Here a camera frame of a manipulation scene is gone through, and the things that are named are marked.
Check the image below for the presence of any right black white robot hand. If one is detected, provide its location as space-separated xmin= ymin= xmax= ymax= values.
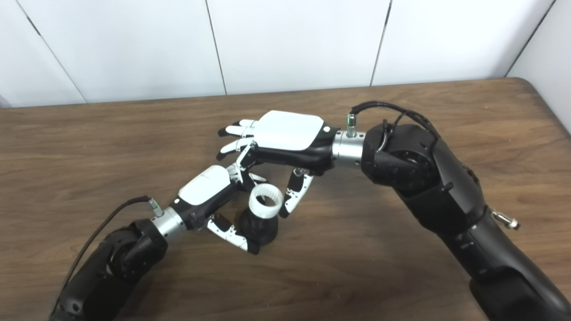
xmin=216 ymin=110 xmax=339 ymax=219

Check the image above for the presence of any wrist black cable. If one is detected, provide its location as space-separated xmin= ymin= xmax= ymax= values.
xmin=51 ymin=196 xmax=165 ymax=313
xmin=347 ymin=102 xmax=520 ymax=230

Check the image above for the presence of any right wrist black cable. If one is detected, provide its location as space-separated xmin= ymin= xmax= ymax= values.
xmin=347 ymin=102 xmax=520 ymax=230

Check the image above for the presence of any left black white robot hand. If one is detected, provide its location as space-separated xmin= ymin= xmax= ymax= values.
xmin=172 ymin=160 xmax=268 ymax=255

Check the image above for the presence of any round black plastic part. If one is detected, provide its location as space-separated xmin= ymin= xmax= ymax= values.
xmin=239 ymin=205 xmax=279 ymax=247

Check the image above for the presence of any white plastic ring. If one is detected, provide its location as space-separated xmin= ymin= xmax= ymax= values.
xmin=248 ymin=183 xmax=285 ymax=219

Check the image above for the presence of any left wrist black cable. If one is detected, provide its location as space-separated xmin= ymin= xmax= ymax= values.
xmin=51 ymin=196 xmax=165 ymax=313

